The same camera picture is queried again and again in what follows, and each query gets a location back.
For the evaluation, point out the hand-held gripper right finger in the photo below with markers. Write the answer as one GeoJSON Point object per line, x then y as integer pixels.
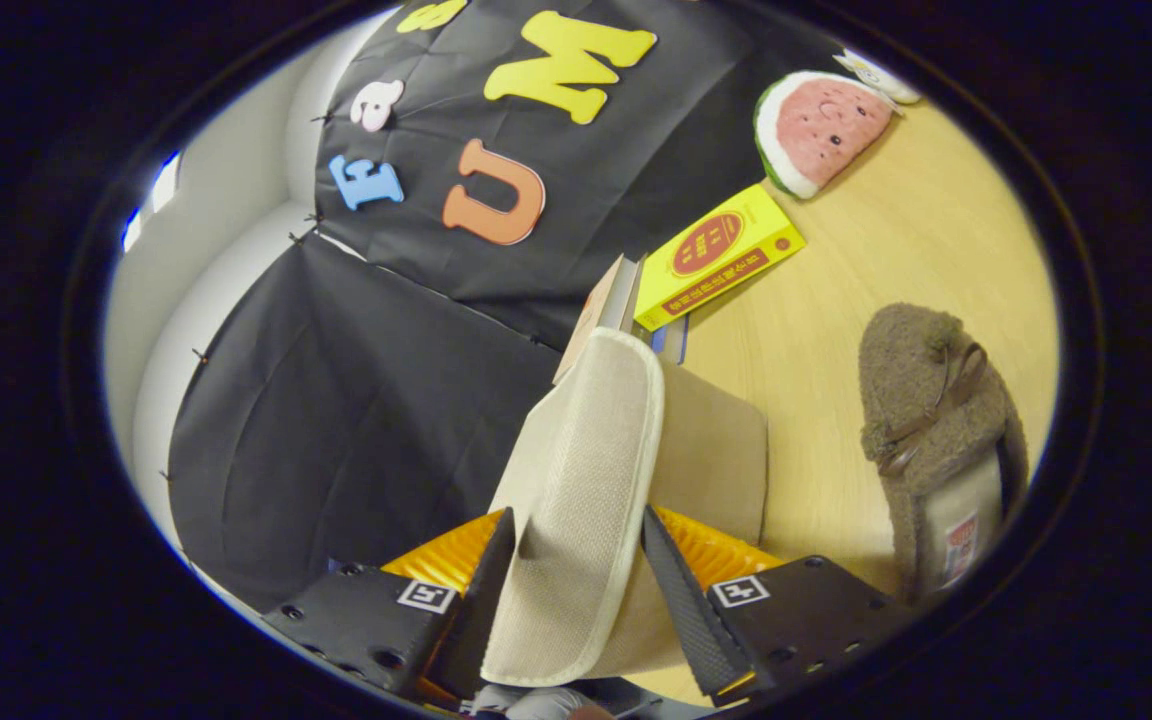
{"type": "Point", "coordinates": [686, 610]}

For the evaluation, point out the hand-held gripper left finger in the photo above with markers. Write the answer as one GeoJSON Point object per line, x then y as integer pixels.
{"type": "Point", "coordinates": [476, 630]}

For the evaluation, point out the beige fabric storage box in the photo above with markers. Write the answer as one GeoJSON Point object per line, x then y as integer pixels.
{"type": "Point", "coordinates": [586, 480]}

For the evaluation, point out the brown fuzzy shoe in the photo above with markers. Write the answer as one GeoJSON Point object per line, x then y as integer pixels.
{"type": "Point", "coordinates": [916, 380]}

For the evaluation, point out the black backdrop cloth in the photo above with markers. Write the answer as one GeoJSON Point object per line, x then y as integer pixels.
{"type": "Point", "coordinates": [336, 420]}

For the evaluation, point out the blue book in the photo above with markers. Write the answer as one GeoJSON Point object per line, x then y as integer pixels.
{"type": "Point", "coordinates": [674, 340]}

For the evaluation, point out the beige cover book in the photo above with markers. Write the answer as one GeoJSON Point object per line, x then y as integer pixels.
{"type": "Point", "coordinates": [591, 315]}

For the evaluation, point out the yellow book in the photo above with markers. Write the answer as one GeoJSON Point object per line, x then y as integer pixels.
{"type": "Point", "coordinates": [726, 250]}

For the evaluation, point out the watermelon slice plush toy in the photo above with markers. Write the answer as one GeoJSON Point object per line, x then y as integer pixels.
{"type": "Point", "coordinates": [826, 125]}

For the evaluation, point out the ceiling light panel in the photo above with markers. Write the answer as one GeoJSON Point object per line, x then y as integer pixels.
{"type": "Point", "coordinates": [166, 183]}

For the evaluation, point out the white plush toy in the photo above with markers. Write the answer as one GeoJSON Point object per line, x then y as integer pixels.
{"type": "Point", "coordinates": [881, 78]}

